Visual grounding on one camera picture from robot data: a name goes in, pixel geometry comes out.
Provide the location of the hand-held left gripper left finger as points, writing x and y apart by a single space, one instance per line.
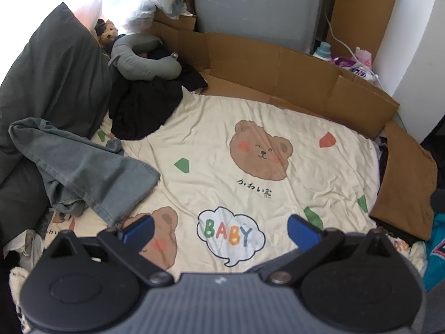
137 231

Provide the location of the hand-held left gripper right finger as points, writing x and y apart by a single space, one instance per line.
302 233

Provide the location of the blue denim pants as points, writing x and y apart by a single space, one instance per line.
69 160

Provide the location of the grey fuzzy blanket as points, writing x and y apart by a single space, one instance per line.
44 223

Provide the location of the black folded garment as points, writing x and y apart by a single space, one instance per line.
399 232

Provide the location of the brown folded garment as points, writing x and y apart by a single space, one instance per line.
406 181

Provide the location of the cream bear print blanket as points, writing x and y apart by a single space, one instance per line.
215 139

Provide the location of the white fluffy spotted blanket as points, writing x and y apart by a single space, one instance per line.
15 278

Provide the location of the teal jersey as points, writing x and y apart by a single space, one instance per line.
436 250

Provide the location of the brown cardboard sheet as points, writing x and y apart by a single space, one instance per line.
278 73

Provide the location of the grey neck pillow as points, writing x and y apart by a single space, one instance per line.
128 62

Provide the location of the purple and white packet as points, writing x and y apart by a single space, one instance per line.
346 63

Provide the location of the white bottle with blue cap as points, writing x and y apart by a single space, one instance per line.
322 51

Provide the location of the dark grey duvet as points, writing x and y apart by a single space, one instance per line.
52 69

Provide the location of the pink packet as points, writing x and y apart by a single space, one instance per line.
364 57

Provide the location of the brown teddy bear toy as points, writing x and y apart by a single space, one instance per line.
107 33

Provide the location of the tall cardboard panel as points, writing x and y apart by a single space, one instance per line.
361 24

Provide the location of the clear plastic bag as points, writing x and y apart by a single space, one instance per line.
139 12

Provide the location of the grey upright mattress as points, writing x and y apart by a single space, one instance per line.
260 7

